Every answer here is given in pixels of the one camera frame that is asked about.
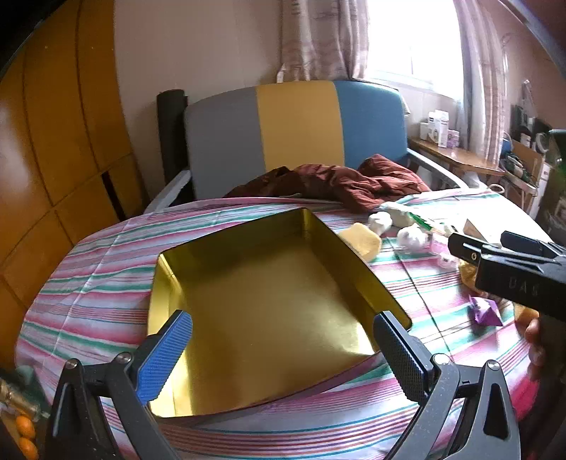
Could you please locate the purple packet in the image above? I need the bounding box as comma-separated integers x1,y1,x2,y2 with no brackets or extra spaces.
469,295,505,327

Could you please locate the small cardboard box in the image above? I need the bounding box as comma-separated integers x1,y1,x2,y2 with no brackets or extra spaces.
462,218,489,243

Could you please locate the window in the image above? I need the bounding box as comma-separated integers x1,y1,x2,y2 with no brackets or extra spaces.
367,0,465,93

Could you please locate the dark green object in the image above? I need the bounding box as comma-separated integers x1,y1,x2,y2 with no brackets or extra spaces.
537,130,566,235

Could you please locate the patterned curtain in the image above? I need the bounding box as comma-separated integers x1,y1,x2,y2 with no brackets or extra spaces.
455,0,509,164
281,0,370,82

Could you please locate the grey yellow blue armchair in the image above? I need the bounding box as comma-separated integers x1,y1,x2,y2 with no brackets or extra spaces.
141,80,469,217

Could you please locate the white box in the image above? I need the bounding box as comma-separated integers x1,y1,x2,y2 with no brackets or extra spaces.
420,110,449,148

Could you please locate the gold tin box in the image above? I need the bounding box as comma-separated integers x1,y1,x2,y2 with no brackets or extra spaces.
147,208,413,419

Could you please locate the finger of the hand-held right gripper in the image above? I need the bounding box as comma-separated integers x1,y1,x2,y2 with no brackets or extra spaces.
501,231,566,258
448,232,485,267

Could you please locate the white plastic bag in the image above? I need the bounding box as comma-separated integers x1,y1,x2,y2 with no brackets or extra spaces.
368,211,393,233

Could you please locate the wooden wardrobe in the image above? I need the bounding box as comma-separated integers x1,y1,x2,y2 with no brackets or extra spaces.
0,0,146,310

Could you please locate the maroon jacket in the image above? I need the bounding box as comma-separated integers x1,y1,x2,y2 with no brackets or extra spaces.
223,154,432,213

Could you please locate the person's right hand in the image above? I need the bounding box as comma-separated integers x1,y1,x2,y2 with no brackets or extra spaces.
524,316,549,382

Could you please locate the white sock ball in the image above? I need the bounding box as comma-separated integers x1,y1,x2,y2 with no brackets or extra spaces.
397,223,429,253

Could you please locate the striped tablecloth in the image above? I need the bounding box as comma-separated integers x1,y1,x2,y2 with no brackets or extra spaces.
15,188,553,460

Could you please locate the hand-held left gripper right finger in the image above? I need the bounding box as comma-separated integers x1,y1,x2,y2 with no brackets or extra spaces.
372,311,522,460

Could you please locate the cluttered storage rack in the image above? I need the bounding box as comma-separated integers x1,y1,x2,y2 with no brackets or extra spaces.
499,80,558,217

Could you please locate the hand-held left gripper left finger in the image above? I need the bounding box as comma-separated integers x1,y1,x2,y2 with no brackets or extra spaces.
44,310,194,460

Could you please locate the black rolled mat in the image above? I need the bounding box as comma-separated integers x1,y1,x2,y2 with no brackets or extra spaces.
157,90,189,200

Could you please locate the wooden side table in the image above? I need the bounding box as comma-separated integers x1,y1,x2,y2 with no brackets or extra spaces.
409,137,505,178

